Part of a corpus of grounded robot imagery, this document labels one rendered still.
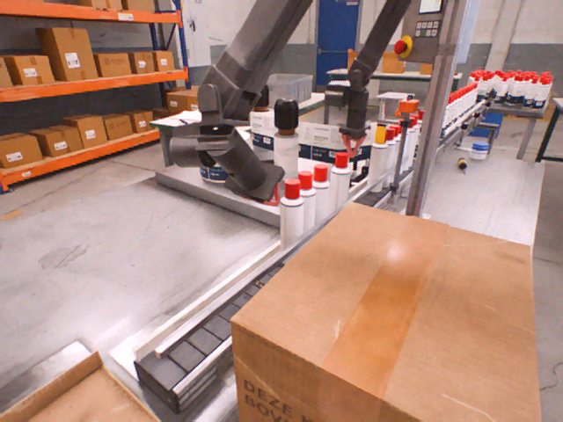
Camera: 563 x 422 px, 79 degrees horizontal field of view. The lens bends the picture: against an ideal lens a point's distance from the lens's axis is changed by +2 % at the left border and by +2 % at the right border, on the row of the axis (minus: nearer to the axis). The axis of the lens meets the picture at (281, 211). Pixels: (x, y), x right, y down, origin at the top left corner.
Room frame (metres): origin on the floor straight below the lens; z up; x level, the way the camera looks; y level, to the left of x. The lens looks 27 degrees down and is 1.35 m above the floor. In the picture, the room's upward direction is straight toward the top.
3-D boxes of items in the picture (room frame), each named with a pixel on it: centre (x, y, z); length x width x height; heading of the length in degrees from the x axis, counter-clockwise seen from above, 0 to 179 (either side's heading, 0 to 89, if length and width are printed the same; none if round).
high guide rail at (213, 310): (0.76, -0.15, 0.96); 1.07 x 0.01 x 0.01; 144
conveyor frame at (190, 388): (1.01, -0.29, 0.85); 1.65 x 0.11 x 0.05; 144
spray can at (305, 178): (0.70, -0.05, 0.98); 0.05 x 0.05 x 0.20
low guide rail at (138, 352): (0.80, -0.09, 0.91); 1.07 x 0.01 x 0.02; 144
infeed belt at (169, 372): (1.01, -0.29, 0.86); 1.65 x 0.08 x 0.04; 144
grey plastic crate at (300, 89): (3.32, 0.00, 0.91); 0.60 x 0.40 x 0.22; 156
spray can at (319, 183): (0.75, -0.09, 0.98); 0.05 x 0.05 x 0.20
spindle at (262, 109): (1.51, 0.09, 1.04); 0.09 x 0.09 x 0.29
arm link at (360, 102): (1.04, -0.22, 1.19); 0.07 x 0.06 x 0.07; 62
